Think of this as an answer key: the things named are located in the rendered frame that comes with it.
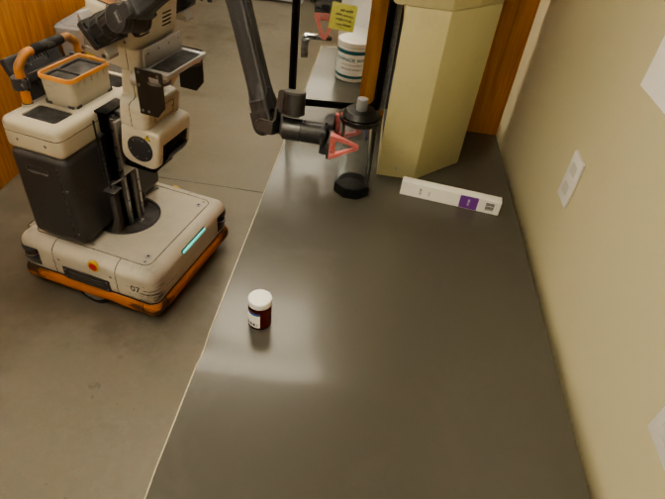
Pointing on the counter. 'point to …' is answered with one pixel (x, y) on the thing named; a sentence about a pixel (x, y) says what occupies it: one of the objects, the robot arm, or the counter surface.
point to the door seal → (381, 63)
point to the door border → (379, 63)
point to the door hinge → (391, 56)
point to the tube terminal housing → (435, 83)
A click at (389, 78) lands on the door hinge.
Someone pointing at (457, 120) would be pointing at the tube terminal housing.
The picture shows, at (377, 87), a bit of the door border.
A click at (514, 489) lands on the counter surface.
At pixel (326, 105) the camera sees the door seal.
